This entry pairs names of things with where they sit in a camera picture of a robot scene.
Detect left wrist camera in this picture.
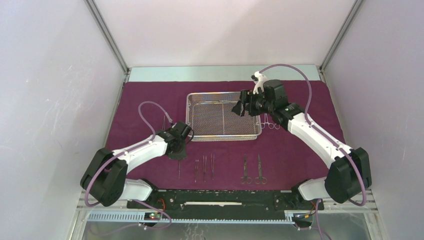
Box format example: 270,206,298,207
171,121,194,140

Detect grey cable duct strip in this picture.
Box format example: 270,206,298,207
86,211,295,225

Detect aluminium frame rail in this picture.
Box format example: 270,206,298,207
76,188,379,214

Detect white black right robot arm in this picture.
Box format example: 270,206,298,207
232,90,371,209

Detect steel forceps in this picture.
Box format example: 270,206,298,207
254,155,268,185
240,155,253,185
260,113,275,130

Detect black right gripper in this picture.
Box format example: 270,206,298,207
231,88,275,117

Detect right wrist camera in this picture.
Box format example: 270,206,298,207
251,71,289,108

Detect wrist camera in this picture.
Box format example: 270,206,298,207
171,121,194,140
251,71,289,108

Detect corner aluminium post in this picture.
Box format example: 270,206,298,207
319,0,365,73
84,0,130,75

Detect steel instrument tray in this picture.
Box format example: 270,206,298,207
185,91,262,142

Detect right corner aluminium post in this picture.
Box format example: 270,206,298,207
319,0,365,73

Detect left corner aluminium post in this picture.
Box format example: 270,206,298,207
84,0,130,75

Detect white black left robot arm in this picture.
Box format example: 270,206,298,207
80,122,194,208

